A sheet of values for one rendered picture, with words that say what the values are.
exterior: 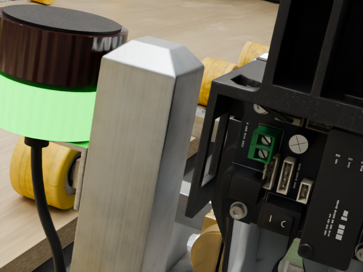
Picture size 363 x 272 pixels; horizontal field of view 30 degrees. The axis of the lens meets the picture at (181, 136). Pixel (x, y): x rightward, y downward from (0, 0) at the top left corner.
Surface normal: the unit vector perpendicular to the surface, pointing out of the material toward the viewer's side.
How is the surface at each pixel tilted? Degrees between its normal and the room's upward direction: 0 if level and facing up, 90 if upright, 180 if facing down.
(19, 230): 0
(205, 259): 90
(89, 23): 0
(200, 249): 90
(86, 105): 90
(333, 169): 90
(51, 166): 67
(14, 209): 0
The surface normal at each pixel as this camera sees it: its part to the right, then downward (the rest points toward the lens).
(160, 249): 0.91, 0.28
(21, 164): -0.33, 0.04
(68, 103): 0.38, 0.36
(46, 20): 0.18, -0.93
